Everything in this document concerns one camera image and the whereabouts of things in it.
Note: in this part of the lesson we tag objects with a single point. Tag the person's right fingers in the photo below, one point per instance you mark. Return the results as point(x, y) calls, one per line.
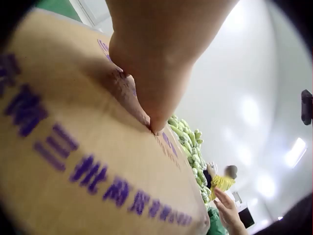
point(223, 199)

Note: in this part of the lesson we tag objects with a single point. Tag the pile of green vegetables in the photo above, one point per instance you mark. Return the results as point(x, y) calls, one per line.
point(193, 149)

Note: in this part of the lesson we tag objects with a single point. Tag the cardboard box with purple print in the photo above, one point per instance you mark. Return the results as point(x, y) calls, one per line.
point(73, 137)

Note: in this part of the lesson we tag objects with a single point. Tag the person's left hand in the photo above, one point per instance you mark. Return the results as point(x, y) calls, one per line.
point(156, 49)

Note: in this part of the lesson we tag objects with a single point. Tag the green sack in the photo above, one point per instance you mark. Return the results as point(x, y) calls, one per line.
point(216, 222)

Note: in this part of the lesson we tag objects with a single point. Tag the black box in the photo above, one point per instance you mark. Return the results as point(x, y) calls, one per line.
point(246, 217)

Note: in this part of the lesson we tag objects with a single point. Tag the person's left fingers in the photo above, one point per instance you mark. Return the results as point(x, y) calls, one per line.
point(135, 100)

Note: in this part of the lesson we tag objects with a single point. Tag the person's right hand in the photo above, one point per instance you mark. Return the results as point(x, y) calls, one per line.
point(231, 215)

